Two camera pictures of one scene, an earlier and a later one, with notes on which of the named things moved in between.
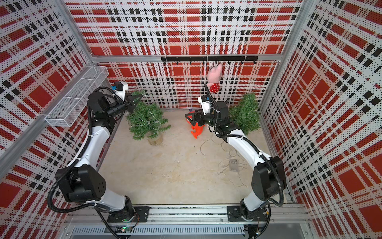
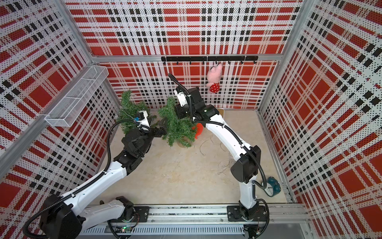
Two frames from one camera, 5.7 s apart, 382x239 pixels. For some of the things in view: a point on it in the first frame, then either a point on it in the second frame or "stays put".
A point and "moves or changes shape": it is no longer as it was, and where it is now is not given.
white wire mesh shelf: (65, 112) stays put
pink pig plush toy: (213, 74) stays put
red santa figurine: (197, 129) stays put
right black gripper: (196, 118) → (179, 112)
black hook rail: (211, 58) stays put
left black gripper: (129, 102) → (163, 130)
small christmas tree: (245, 113) → (182, 130)
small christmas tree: (145, 120) moves or changes shape
